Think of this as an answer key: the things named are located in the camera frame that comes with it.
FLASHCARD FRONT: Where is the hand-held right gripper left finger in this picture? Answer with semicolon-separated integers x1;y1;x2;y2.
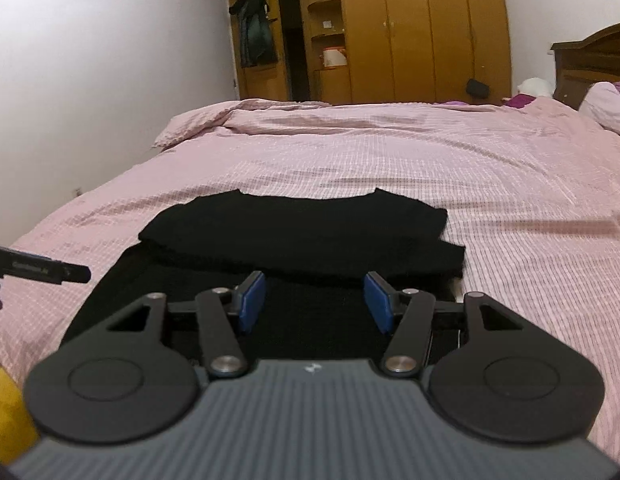
107;271;267;380

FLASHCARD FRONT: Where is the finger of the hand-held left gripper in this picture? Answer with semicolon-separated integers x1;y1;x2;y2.
54;260;92;286

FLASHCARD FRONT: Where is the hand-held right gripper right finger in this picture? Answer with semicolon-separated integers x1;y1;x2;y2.
364;271;526;380

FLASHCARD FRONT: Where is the black button cardigan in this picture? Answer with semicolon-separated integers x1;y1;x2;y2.
60;187;467;367

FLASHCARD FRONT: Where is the pink checked duvet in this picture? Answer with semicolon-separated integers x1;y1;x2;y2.
0;99;620;453

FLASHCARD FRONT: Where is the yellow cloth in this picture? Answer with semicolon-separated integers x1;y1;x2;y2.
0;364;39;467

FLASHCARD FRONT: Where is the dark hanging jacket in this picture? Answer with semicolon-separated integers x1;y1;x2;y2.
229;0;280;69

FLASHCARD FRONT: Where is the wooden wardrobe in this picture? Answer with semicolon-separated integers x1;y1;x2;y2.
202;0;514;106

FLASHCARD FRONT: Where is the pale pink pillow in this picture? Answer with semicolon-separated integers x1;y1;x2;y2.
579;81;620;139

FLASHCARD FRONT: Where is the dark wooden headboard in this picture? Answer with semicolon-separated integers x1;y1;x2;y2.
550;22;620;111

